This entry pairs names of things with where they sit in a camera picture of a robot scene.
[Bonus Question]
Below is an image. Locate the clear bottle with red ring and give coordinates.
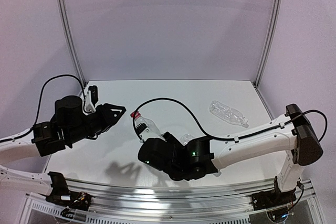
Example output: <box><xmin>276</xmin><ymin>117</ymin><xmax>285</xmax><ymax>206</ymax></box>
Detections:
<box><xmin>134</xmin><ymin>116</ymin><xmax>161</xmax><ymax>136</ymax></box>

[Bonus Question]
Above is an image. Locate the red bottle cap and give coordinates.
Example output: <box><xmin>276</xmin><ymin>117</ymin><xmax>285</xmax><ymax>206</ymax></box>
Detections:
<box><xmin>130</xmin><ymin>111</ymin><xmax>141</xmax><ymax>119</ymax></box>

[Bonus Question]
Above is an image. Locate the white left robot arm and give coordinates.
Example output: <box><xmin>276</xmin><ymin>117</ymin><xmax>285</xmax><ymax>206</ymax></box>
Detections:
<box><xmin>1</xmin><ymin>95</ymin><xmax>126</xmax><ymax>196</ymax></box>

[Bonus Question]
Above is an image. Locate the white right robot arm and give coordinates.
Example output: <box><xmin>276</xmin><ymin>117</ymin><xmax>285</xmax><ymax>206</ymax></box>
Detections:
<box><xmin>133</xmin><ymin>104</ymin><xmax>323</xmax><ymax>207</ymax></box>

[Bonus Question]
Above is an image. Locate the clear bottle near front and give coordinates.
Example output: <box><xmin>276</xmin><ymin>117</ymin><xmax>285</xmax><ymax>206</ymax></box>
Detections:
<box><xmin>181</xmin><ymin>134</ymin><xmax>219</xmax><ymax>180</ymax></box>

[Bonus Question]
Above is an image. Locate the clear bottle far right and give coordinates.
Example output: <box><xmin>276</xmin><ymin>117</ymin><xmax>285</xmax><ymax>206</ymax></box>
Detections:
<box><xmin>209</xmin><ymin>101</ymin><xmax>249</xmax><ymax>128</ymax></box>

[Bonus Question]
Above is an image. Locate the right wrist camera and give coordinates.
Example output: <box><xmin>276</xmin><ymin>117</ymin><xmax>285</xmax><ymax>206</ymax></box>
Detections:
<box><xmin>135</xmin><ymin>123</ymin><xmax>152</xmax><ymax>143</ymax></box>

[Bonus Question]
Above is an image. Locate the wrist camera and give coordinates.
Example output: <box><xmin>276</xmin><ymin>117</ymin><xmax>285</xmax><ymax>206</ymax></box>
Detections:
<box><xmin>83</xmin><ymin>86</ymin><xmax>99</xmax><ymax>114</ymax></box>
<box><xmin>135</xmin><ymin>123</ymin><xmax>152</xmax><ymax>143</ymax></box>

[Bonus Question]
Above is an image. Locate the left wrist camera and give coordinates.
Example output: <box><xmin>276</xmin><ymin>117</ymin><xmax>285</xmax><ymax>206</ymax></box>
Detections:
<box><xmin>83</xmin><ymin>86</ymin><xmax>99</xmax><ymax>114</ymax></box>

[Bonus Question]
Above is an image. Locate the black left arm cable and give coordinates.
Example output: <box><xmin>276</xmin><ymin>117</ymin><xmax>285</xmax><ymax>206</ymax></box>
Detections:
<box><xmin>15</xmin><ymin>74</ymin><xmax>87</xmax><ymax>138</ymax></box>

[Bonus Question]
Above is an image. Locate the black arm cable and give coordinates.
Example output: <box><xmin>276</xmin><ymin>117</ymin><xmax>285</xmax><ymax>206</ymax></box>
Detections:
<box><xmin>131</xmin><ymin>97</ymin><xmax>329</xmax><ymax>143</ymax></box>
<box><xmin>15</xmin><ymin>74</ymin><xmax>87</xmax><ymax>138</ymax></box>

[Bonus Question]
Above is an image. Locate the aluminium front table rail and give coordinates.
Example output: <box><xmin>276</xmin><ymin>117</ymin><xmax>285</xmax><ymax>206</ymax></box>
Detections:
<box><xmin>67</xmin><ymin>179</ymin><xmax>323</xmax><ymax>223</ymax></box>

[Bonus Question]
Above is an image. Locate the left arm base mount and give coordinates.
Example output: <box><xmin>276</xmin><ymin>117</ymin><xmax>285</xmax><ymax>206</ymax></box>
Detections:
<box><xmin>45</xmin><ymin>172</ymin><xmax>92</xmax><ymax>219</ymax></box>

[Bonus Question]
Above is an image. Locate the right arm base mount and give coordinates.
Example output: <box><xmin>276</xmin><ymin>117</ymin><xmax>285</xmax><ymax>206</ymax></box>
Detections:
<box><xmin>251</xmin><ymin>177</ymin><xmax>305</xmax><ymax>223</ymax></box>

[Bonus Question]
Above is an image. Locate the left aluminium frame post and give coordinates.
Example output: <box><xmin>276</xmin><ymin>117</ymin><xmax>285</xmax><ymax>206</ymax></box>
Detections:
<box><xmin>57</xmin><ymin>0</ymin><xmax>87</xmax><ymax>86</ymax></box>

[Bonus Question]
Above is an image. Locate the aluminium frame post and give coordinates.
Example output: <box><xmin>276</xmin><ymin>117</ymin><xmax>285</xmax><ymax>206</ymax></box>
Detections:
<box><xmin>57</xmin><ymin>0</ymin><xmax>87</xmax><ymax>86</ymax></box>
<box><xmin>253</xmin><ymin>0</ymin><xmax>281</xmax><ymax>89</ymax></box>

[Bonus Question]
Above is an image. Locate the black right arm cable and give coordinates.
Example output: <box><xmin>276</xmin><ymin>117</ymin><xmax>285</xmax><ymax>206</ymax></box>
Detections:
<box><xmin>131</xmin><ymin>97</ymin><xmax>329</xmax><ymax>143</ymax></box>

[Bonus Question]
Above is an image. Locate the right aluminium frame post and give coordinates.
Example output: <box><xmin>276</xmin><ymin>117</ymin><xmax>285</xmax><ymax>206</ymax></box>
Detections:
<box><xmin>253</xmin><ymin>0</ymin><xmax>281</xmax><ymax>89</ymax></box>

